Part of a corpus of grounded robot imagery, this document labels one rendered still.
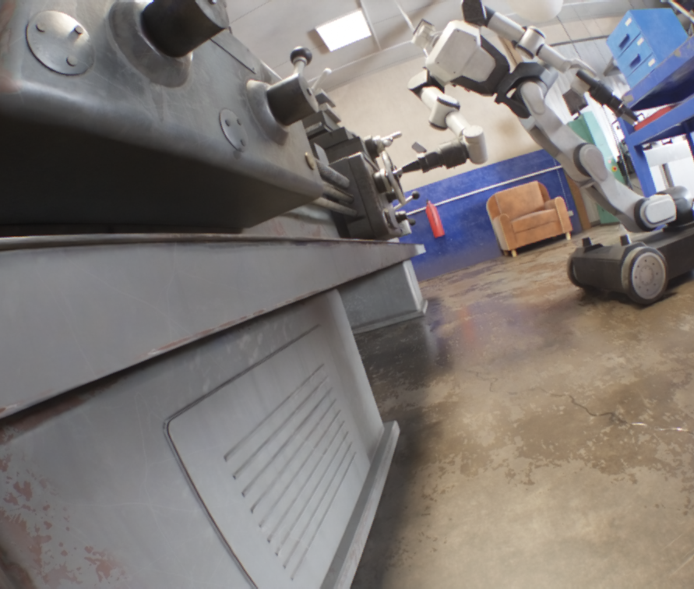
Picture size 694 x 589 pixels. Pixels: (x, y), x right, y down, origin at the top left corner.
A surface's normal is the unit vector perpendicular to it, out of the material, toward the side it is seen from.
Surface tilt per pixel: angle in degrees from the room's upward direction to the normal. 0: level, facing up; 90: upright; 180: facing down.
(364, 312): 90
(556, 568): 0
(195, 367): 90
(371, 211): 90
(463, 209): 90
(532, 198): 99
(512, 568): 0
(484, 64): 104
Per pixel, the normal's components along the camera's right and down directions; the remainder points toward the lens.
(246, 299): 0.91, -0.29
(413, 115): -0.26, 0.14
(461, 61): -0.44, 0.44
